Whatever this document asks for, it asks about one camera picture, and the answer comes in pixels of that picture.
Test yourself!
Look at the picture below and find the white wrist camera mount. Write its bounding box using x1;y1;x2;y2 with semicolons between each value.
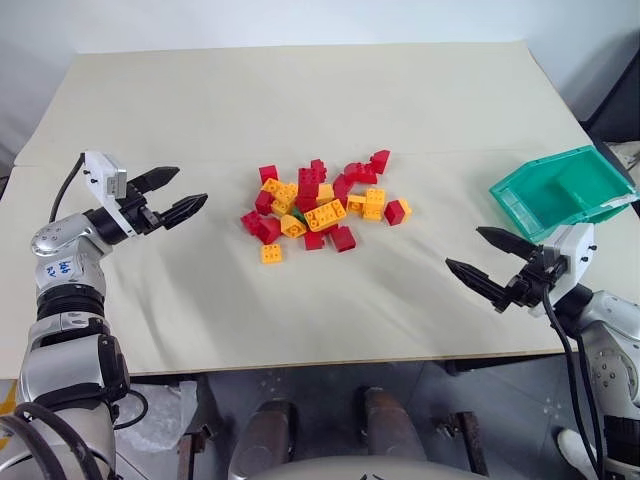
528;222;599;319
82;150;137;237

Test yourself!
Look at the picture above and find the clear plastic sheet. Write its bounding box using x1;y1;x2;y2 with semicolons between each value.
113;378;202;454

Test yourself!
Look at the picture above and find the black background equipment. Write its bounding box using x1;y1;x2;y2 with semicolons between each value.
578;18;640;147

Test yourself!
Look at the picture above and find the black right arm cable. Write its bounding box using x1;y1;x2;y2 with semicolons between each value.
541;289;604;480

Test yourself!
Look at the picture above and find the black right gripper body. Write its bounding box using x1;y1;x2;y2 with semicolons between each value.
504;244;570;310

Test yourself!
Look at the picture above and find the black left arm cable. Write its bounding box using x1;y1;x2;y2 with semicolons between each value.
47;153;87;224

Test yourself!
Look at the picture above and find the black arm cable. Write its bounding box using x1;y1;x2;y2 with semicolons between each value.
47;153;87;224
541;289;604;480

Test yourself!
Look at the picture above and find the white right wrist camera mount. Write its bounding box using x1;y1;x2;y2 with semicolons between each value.
528;222;599;319

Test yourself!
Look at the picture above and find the green plastic bin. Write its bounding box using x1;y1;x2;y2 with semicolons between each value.
488;144;640;245

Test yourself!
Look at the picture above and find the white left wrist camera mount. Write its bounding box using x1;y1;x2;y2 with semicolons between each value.
82;150;137;237

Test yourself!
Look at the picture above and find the rusty metal bar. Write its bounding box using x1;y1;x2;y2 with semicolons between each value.
438;411;490;477
176;423;213;480

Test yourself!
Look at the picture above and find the white shoe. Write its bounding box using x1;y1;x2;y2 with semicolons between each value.
556;428;597;477

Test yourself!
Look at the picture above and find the dark rounded shape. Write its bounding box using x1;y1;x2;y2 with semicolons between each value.
232;398;297;480
361;386;427;462

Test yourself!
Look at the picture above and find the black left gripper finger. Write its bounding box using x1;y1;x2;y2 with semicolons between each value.
159;192;209;231
130;165;182;198

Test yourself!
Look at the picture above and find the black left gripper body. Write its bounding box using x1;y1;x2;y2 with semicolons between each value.
119;180;167;237

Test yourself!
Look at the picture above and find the cream table cloth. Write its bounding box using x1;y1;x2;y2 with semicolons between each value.
0;38;640;377

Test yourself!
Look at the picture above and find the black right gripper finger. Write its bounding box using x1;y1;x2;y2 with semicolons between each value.
444;257;517;315
475;225;545;263

